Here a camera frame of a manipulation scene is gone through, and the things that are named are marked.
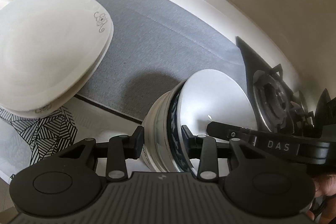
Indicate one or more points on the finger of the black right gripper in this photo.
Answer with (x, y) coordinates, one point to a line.
(227, 132)

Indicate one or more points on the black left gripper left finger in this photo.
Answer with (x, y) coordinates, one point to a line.
(121, 148)

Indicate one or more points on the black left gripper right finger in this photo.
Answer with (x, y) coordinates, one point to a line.
(204, 148)

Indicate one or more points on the blue patterned white bowl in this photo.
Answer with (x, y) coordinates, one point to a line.
(208, 95)

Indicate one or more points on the cream bowls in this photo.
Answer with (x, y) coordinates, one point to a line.
(149, 155)

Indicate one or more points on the large square floral plate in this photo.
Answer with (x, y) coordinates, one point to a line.
(65, 97)

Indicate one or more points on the oval white floral plate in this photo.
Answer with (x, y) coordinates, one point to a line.
(47, 46)

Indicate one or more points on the person right hand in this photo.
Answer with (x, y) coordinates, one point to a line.
(325, 186)

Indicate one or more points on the black gas stove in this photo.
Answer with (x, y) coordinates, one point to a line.
(277, 108)

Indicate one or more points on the grey dish mat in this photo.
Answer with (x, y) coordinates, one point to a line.
(156, 44)

